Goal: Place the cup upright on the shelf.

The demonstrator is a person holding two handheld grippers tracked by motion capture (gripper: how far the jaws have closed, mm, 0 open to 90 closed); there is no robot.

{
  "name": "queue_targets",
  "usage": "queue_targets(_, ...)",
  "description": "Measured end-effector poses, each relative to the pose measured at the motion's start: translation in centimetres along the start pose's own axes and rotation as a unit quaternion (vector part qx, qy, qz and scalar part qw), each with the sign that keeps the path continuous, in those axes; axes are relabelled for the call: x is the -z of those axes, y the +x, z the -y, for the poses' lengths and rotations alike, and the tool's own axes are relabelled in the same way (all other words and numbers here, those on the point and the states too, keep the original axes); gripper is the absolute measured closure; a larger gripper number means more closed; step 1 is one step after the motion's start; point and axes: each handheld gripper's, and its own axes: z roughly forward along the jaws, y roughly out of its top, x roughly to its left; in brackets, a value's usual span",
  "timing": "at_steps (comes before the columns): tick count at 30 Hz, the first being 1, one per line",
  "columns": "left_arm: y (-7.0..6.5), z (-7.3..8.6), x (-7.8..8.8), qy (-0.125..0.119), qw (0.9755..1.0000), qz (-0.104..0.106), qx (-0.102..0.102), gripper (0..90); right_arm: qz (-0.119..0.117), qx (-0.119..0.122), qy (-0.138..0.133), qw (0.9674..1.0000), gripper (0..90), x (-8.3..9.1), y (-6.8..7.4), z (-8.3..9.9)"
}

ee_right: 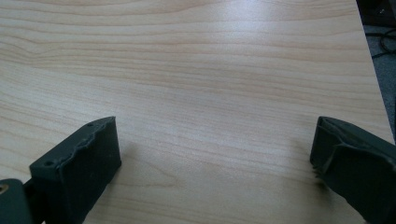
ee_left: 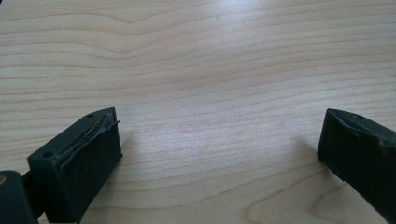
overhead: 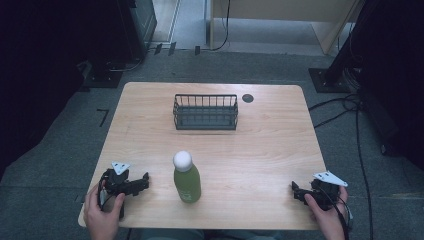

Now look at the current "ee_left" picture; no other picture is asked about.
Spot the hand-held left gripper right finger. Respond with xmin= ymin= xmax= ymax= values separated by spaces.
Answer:
xmin=317 ymin=107 xmax=396 ymax=224

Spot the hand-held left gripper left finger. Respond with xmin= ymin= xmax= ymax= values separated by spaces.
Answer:
xmin=26 ymin=106 xmax=123 ymax=224

